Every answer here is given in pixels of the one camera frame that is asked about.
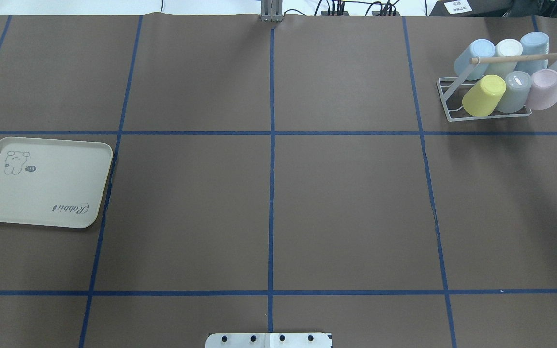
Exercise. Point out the bright yellow cup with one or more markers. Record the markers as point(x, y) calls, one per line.
point(482, 99)

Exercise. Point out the light blue cup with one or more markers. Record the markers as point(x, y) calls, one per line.
point(478, 48)
point(534, 43)

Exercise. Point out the grey cup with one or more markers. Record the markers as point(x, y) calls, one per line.
point(518, 85)

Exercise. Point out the pale yellow-green cup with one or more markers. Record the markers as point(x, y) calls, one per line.
point(508, 47)

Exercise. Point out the pink cup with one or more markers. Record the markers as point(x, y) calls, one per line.
point(543, 92)

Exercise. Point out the cream plastic tray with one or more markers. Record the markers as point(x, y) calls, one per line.
point(52, 182)

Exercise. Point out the aluminium frame post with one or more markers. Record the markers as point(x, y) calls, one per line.
point(271, 11)

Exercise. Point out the white pedestal column base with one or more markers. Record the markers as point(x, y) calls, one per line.
point(270, 340)

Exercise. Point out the white wire cup rack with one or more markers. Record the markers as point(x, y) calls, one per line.
point(451, 90)

